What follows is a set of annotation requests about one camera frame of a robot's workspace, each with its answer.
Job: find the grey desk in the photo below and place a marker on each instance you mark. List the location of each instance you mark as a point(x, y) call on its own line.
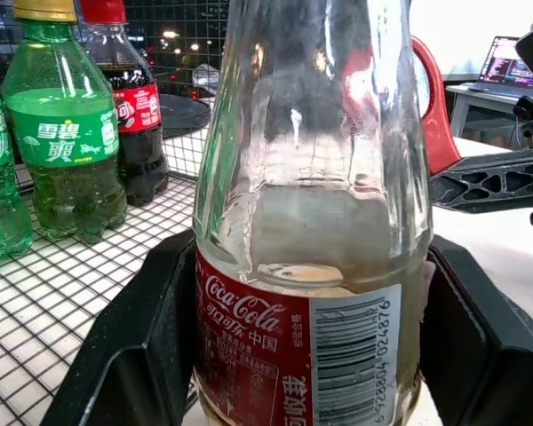
point(479, 111)

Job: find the black round tray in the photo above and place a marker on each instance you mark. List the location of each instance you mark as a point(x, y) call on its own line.
point(182, 115)

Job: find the red bottle opener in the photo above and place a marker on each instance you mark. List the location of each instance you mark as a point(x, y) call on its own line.
point(439, 133)

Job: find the clear glass Coca-Cola bottle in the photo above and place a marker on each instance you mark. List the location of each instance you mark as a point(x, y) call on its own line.
point(311, 213)

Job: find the Coca-Cola plastic bottle red cap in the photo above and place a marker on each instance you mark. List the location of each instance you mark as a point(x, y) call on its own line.
point(137, 133)

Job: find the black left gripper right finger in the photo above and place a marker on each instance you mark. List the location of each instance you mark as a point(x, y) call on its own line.
point(484, 355)

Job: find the open laptop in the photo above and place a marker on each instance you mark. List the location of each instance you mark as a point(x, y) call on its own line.
point(506, 66)

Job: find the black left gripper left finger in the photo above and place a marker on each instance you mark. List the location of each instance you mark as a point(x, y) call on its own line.
point(142, 337)

